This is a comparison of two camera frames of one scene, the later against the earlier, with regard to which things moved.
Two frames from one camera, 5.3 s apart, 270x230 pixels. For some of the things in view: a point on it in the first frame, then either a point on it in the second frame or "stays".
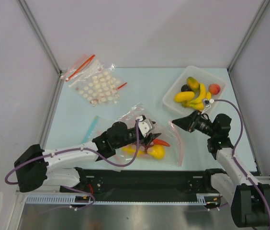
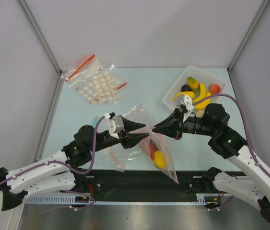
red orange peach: [214, 88] stays
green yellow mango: [193, 84] stays
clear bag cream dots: [99, 84] stays
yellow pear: [158, 152] to [159, 159]
